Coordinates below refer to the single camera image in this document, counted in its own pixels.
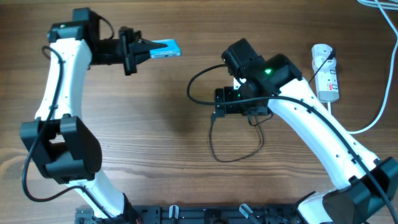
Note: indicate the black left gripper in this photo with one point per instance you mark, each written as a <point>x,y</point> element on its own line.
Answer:
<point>132,58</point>

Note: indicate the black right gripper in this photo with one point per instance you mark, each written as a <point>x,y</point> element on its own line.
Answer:
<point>223,108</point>

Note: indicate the smartphone with blue screen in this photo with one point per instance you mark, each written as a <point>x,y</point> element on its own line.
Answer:
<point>171,50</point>

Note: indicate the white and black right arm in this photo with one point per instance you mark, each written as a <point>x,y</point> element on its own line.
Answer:
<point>362,183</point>

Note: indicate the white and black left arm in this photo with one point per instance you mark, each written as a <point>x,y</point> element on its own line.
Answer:
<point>57,140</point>

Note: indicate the white charger adapter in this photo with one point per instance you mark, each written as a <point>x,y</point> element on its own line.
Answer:
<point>323,63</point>

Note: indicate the white power strip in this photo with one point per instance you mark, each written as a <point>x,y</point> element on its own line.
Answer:
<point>326,82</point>

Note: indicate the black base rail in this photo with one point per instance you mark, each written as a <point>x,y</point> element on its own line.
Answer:
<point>277,213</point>

